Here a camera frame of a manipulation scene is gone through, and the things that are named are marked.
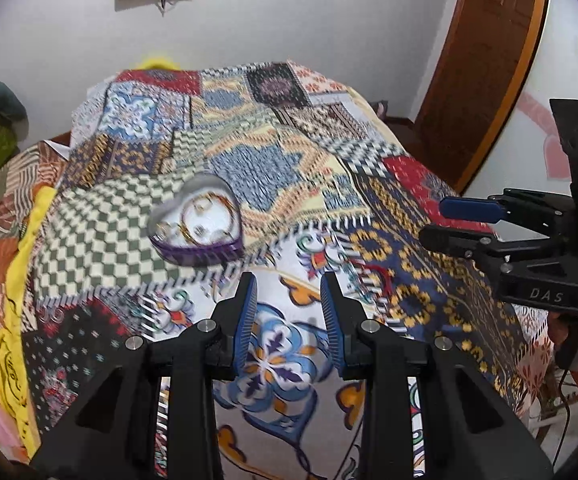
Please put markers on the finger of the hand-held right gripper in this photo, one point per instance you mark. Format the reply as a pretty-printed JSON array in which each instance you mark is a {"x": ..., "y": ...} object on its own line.
[
  {"x": 449, "y": 241},
  {"x": 469, "y": 208}
]

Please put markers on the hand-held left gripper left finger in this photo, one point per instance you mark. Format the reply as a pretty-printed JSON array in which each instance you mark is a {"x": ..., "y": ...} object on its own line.
[{"x": 248, "y": 320}]

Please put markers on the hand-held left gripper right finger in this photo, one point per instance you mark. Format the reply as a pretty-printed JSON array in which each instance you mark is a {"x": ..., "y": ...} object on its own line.
[{"x": 331, "y": 320}]

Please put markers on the purple heart-shaped jewelry box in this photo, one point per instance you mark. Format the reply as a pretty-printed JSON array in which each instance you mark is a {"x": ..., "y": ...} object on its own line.
[{"x": 194, "y": 256}]

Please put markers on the dark bag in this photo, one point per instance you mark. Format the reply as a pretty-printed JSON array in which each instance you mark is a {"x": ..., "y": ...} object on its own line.
[{"x": 381, "y": 109}]

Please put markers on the brown wooden door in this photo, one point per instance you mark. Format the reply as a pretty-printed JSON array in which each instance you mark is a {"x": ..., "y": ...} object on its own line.
[{"x": 484, "y": 60}]

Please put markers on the colourful patchwork blanket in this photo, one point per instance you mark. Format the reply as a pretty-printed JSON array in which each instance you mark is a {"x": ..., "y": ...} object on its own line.
[{"x": 269, "y": 170}]

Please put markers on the silver hoop earrings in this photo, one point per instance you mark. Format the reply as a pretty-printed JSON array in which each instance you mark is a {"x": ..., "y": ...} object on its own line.
[{"x": 54, "y": 315}]

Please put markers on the yellow cloth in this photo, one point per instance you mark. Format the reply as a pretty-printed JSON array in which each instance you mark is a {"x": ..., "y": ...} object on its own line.
[{"x": 19, "y": 285}]

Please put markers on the brown striped patterned cloth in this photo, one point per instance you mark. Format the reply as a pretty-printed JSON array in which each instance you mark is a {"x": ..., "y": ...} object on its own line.
[{"x": 4, "y": 220}]

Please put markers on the pink wall sticker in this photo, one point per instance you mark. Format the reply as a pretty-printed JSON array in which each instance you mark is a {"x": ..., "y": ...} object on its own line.
[{"x": 554, "y": 154}]

